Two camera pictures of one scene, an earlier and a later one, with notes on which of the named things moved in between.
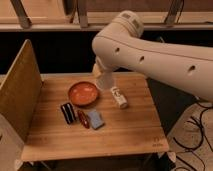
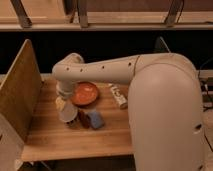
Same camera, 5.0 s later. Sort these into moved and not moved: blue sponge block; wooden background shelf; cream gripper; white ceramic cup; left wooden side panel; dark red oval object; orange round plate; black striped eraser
Moved: white ceramic cup; black striped eraser; cream gripper
Not moved: wooden background shelf; blue sponge block; orange round plate; left wooden side panel; dark red oval object
